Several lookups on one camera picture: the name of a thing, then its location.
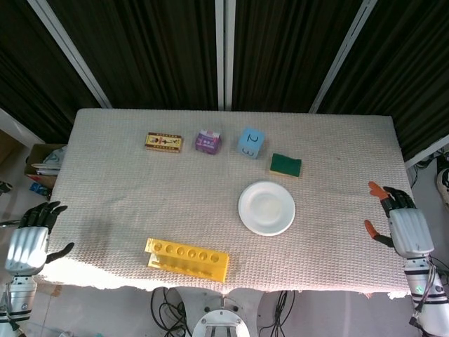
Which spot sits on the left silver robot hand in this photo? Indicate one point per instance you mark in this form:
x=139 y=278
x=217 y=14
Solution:
x=28 y=245

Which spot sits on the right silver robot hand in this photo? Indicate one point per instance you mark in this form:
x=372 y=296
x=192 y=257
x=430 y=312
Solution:
x=408 y=228

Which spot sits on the green and yellow sponge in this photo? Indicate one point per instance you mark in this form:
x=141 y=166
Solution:
x=286 y=163

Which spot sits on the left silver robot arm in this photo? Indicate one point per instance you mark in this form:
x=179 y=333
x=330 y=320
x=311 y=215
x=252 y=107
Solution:
x=19 y=298

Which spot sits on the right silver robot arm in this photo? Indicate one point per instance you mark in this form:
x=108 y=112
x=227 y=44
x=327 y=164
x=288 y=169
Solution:
x=426 y=298

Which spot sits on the white paper plate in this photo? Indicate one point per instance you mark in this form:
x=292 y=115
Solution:
x=266 y=209

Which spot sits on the white sneaker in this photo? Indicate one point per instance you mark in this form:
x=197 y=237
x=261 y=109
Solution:
x=443 y=182

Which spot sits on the blue packet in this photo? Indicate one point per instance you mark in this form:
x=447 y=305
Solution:
x=38 y=188

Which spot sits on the brown cardboard box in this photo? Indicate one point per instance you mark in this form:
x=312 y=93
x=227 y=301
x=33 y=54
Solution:
x=36 y=158

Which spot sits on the white woven tablecloth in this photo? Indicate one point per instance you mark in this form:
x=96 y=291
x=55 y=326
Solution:
x=158 y=196

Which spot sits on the yellow test tube rack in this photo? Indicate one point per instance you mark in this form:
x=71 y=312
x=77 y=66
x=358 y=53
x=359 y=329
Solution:
x=189 y=254

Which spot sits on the yellow brown flat box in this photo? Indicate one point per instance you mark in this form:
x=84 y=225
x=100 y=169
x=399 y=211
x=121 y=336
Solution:
x=164 y=142

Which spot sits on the blue foam number cube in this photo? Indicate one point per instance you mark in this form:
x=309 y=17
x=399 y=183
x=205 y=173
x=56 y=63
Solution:
x=252 y=140

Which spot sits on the purple small carton box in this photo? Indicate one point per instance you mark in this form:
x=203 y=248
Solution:
x=207 y=142

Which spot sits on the white robot torso base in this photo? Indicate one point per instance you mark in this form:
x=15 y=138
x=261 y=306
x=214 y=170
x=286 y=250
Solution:
x=221 y=323

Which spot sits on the black pleated curtain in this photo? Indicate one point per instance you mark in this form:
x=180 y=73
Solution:
x=158 y=52

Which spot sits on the white metal frame bar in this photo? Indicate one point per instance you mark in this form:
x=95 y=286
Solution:
x=426 y=152
x=15 y=124

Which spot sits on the white metal frame post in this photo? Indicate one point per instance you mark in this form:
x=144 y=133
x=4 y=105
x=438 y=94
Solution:
x=70 y=52
x=342 y=59
x=224 y=52

